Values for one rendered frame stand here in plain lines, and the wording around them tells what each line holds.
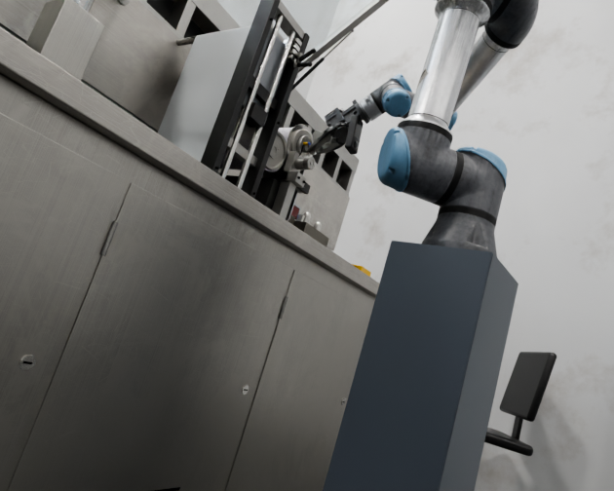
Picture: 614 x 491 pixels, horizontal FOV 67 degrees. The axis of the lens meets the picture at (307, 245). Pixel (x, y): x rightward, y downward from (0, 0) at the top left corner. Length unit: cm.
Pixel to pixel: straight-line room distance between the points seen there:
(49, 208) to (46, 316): 15
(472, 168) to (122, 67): 101
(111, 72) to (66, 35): 37
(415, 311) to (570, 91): 312
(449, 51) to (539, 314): 239
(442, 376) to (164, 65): 122
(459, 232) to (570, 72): 309
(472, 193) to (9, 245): 78
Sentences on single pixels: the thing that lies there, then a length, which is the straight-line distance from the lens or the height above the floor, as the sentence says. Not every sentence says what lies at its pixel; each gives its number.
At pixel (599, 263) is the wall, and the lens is 328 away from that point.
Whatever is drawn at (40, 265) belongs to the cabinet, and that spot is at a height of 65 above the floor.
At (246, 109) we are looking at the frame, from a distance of 118.
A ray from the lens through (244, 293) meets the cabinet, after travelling 101.
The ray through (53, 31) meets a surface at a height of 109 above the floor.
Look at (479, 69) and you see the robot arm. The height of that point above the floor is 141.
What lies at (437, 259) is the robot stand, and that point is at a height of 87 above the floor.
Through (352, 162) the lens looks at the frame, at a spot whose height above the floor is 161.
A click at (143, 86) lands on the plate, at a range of 155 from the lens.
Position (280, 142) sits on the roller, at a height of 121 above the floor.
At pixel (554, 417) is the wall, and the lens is 315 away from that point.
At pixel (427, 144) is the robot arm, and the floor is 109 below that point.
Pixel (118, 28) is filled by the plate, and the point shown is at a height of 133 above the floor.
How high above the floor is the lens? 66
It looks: 11 degrees up
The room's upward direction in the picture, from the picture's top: 17 degrees clockwise
